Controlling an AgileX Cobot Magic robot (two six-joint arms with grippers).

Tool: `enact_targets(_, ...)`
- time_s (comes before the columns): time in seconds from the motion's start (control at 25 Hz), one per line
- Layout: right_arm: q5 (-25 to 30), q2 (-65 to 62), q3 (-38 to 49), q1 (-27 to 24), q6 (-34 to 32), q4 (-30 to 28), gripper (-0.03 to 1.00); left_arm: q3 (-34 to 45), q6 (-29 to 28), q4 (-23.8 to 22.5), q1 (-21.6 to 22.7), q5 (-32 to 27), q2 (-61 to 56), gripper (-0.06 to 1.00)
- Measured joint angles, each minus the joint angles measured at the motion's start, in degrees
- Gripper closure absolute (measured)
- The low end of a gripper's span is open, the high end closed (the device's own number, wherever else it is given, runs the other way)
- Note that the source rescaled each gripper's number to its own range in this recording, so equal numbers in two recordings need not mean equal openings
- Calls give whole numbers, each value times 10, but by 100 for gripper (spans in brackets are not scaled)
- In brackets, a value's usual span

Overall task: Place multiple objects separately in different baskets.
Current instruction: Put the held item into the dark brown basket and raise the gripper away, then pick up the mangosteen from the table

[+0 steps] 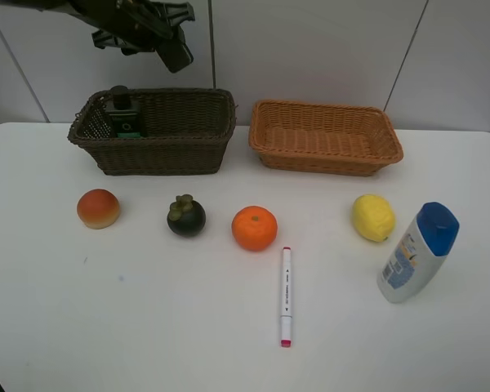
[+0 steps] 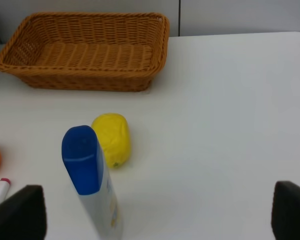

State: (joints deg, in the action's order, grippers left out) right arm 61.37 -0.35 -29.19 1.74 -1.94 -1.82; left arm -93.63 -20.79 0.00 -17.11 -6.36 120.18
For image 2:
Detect white marker pink caps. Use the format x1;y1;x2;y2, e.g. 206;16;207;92
0;178;11;204

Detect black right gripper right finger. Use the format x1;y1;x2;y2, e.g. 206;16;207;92
271;181;300;240

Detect yellow lemon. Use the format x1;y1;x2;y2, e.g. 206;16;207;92
91;113;132;169

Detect orange wicker basket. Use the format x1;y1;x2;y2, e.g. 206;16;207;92
0;12;170;92

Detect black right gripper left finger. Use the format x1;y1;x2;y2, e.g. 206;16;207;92
0;185;47;240

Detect white bottle blue cap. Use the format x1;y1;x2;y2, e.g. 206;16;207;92
61;125;123;240

